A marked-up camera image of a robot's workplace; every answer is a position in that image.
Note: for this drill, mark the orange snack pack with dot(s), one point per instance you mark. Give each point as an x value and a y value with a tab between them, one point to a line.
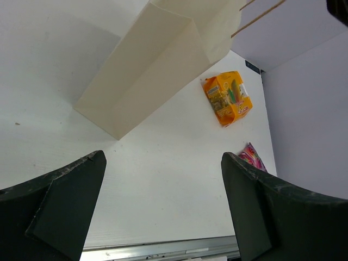
227	96

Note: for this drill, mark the right blue table label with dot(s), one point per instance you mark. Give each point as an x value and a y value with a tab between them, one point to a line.
253	67

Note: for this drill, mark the purple Fox's candy bag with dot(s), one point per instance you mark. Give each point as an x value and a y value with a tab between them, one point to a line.
250	155

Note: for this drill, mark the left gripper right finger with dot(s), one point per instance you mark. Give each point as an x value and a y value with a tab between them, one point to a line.
276	220

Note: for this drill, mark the aluminium front rail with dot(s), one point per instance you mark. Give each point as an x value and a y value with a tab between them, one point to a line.
168	250

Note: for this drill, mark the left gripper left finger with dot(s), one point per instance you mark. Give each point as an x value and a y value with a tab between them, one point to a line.
48	217

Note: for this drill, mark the beige paper bag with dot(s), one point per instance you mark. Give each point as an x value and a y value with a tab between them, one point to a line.
170	44

